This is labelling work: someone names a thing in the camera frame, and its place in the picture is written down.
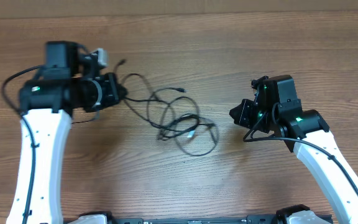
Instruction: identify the thick black cable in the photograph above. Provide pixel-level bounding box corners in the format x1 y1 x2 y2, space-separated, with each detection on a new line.
121 73 220 157

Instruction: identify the black cable grey metal plug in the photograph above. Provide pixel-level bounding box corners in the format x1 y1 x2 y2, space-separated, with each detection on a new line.
157 113 217 141

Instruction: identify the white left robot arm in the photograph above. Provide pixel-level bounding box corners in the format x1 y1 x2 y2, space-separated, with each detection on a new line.
6 41 127 223

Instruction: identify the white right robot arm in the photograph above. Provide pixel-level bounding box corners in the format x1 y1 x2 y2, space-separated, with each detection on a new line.
229 75 358 223

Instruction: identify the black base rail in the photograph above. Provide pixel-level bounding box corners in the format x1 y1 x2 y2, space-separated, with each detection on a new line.
63 204 334 224

